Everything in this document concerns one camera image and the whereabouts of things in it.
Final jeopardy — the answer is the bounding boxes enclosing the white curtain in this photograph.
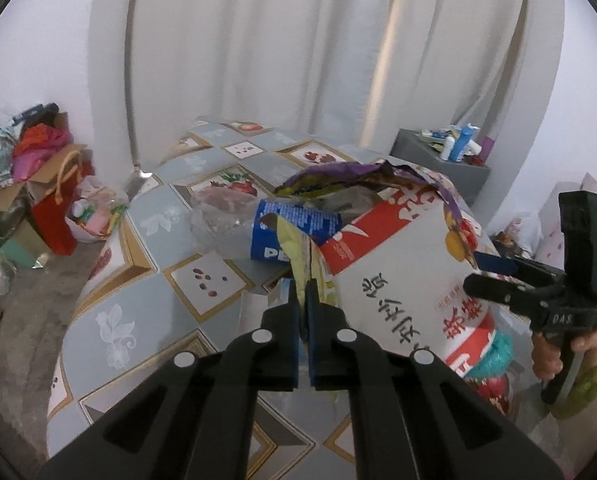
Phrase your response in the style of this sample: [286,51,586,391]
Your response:
[88,0,565,218]

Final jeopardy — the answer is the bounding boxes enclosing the white pink paper bag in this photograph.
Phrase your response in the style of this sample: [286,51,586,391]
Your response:
[534,172,597,270]

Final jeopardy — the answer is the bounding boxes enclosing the red gift bag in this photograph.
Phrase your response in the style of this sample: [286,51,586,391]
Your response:
[28,144,92,256]

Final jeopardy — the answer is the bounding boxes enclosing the right hand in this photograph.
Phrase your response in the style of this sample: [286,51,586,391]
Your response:
[531,328,597,384]

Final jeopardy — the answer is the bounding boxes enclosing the grey side cabinet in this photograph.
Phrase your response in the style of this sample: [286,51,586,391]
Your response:
[391,129,491,206]

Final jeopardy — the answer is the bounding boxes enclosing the cardboard box with clothes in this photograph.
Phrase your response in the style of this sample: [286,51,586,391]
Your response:
[0,103,91,211]

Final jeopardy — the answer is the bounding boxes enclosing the blue lotion bottle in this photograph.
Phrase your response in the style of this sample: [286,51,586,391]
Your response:
[448,124,480,162]

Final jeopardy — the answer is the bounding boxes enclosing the red white paper bag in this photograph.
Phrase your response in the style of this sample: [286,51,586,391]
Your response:
[320,184,496,376]

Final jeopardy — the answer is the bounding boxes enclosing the green plastic bag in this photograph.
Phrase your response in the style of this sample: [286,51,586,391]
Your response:
[466,332,515,380]

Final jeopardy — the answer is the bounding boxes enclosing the fruit pattern tablecloth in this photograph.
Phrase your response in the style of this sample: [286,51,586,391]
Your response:
[47,120,404,479]

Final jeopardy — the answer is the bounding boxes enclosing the white small bottle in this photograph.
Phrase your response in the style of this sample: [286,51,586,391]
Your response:
[440,134,456,162]

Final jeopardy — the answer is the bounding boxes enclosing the green sleeve forearm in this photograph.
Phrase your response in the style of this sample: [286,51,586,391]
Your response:
[551,365,597,419]

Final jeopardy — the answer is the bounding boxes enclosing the white plastic bag of items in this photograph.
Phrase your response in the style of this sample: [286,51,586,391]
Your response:
[65,176,129,244]

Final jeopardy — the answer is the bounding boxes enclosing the blue Pepsi plastic bottle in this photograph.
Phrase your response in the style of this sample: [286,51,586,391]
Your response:
[190,186,343,263]

